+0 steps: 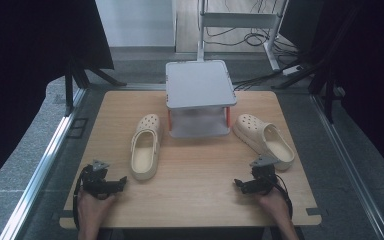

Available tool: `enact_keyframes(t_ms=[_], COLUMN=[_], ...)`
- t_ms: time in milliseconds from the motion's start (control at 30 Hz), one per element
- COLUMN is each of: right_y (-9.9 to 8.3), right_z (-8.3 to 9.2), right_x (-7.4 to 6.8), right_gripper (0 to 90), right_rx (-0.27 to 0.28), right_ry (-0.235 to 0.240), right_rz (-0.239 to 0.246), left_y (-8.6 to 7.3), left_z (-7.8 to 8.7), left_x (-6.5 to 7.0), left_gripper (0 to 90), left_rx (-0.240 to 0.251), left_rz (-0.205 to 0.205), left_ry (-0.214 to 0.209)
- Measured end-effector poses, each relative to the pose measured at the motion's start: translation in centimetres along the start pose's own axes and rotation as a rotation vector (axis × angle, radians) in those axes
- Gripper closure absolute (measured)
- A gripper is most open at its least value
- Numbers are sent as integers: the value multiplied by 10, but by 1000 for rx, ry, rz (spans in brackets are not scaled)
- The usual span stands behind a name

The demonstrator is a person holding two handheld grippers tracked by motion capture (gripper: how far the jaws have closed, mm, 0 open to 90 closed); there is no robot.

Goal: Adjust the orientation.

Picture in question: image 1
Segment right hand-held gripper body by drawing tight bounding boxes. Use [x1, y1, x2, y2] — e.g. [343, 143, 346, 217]
[249, 154, 280, 195]

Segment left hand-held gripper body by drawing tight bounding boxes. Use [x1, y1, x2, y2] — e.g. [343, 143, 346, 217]
[78, 159, 114, 200]

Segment cream clog shoe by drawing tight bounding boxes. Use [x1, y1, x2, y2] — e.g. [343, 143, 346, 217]
[129, 113, 163, 182]
[232, 113, 296, 172]

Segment black tripod stand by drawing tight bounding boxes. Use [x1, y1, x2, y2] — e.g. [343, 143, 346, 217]
[271, 6, 361, 125]
[63, 55, 128, 118]

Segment grey two-tier shoe rack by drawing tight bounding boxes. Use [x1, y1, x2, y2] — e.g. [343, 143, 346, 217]
[164, 59, 238, 140]

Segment white power strip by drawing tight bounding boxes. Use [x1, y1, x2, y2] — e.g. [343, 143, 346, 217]
[281, 64, 304, 77]

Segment black curtain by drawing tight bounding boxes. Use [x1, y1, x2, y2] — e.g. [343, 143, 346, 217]
[278, 0, 384, 185]
[0, 0, 116, 198]

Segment white metal stand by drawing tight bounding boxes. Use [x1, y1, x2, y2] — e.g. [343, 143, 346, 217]
[196, 0, 290, 73]

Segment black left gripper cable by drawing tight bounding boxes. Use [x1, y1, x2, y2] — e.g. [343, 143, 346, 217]
[72, 173, 85, 232]

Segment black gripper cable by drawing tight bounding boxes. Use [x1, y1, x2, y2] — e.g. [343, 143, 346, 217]
[273, 173, 294, 221]
[72, 173, 85, 232]

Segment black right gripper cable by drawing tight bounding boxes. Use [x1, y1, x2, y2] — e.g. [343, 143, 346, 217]
[273, 173, 294, 221]

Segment aluminium rail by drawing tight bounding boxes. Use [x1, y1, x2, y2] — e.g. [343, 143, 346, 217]
[309, 93, 384, 240]
[0, 87, 88, 240]

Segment black floor cables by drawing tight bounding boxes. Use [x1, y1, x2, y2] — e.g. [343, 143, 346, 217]
[203, 0, 301, 92]

